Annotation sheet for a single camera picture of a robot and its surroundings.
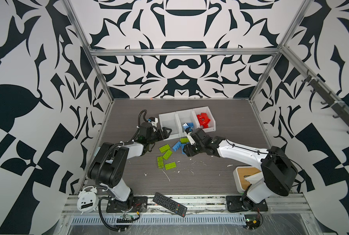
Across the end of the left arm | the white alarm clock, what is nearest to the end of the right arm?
the end of the left arm

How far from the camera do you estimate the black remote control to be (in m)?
0.73

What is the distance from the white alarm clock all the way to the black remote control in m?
0.28

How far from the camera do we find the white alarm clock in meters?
0.72
